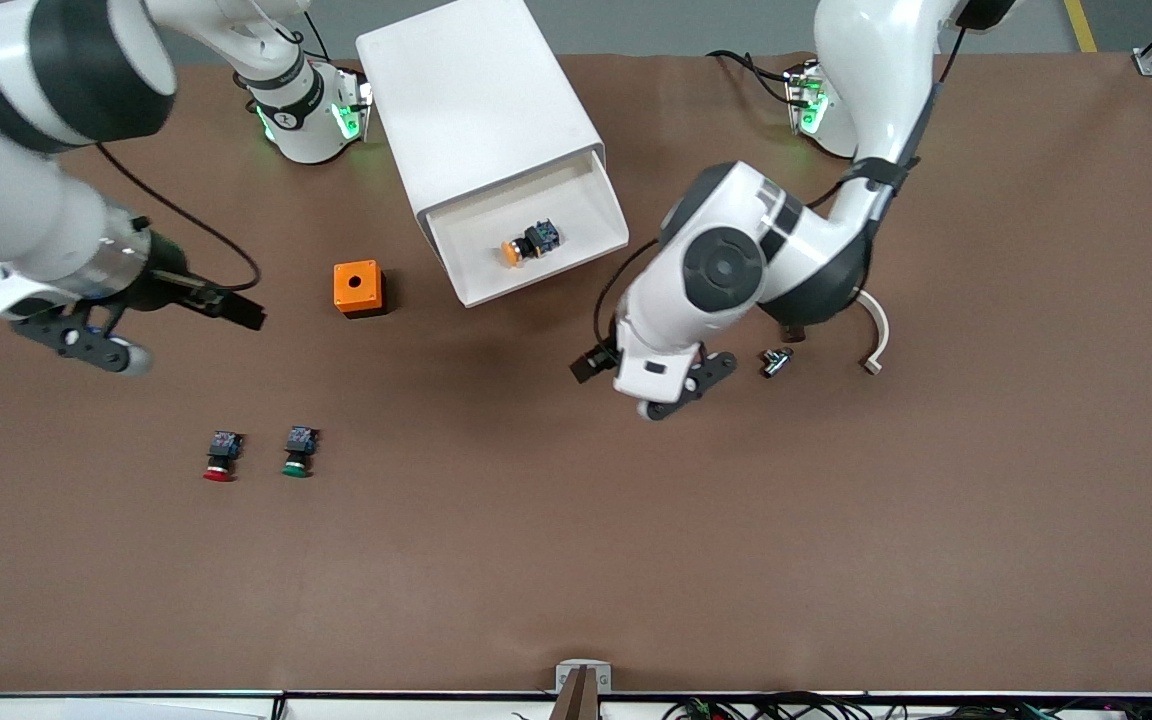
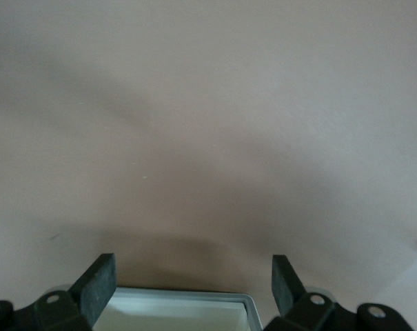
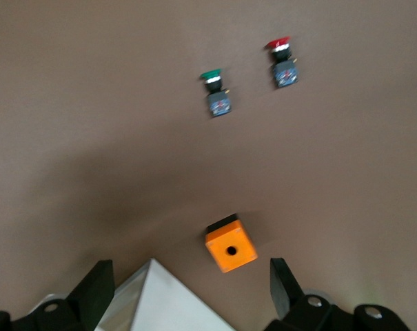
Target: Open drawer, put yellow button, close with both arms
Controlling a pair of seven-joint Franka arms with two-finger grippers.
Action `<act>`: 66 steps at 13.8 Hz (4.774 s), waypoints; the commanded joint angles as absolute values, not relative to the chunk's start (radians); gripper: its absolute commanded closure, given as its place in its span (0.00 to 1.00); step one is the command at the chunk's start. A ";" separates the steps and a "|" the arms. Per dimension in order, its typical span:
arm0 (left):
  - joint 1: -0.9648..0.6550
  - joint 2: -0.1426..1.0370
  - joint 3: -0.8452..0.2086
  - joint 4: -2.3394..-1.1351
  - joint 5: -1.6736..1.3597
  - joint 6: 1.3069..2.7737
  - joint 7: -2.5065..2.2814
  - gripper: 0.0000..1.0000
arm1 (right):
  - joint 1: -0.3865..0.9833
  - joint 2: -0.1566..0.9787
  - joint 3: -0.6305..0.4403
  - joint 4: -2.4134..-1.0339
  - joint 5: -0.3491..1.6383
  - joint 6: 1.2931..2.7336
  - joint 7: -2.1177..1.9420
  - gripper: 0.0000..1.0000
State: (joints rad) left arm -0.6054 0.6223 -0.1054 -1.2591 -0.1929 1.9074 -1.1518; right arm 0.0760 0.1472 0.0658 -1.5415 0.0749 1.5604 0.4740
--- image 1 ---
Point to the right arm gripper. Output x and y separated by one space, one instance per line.
164 273

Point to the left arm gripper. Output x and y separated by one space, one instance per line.
590 366

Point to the yellow push button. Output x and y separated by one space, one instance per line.
531 245

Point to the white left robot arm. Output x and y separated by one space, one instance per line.
866 60

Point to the red push button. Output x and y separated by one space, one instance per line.
224 450

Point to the green push button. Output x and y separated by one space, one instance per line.
300 445

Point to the brown table cover sheet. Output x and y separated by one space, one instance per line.
576 520

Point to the small metal connector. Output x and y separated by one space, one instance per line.
776 362

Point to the brown terminal block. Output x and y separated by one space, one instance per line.
796 335

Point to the white table edge panel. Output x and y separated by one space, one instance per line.
86 709

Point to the yellow floor tape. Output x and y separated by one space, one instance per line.
1079 25

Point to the orange button enclosure box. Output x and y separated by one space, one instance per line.
356 285

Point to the white curved bracket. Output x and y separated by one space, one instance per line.
881 335

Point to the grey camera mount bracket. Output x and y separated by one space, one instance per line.
565 680

